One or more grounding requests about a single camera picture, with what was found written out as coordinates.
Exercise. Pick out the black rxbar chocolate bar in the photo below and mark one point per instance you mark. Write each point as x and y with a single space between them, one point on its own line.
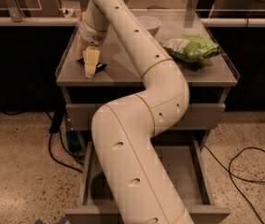
99 67

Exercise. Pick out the closed top grey drawer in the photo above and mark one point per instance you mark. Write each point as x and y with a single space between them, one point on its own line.
197 117

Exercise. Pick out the white ceramic bowl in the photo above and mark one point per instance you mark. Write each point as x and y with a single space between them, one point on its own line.
150 23

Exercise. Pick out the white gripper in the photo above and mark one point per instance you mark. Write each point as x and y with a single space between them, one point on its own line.
90 36

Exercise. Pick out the green chip bag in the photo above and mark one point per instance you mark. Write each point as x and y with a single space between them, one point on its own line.
191 48

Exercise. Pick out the white horizontal rail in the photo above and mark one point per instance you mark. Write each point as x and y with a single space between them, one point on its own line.
49 21

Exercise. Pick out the red apple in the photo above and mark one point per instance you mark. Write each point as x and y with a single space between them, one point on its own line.
82 15

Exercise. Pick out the grey metal drawer cabinet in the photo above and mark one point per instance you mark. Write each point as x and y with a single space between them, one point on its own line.
209 82

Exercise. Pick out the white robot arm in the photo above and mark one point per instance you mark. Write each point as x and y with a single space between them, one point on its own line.
122 129

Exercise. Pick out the open middle grey drawer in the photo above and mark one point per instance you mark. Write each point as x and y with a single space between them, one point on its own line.
182 162

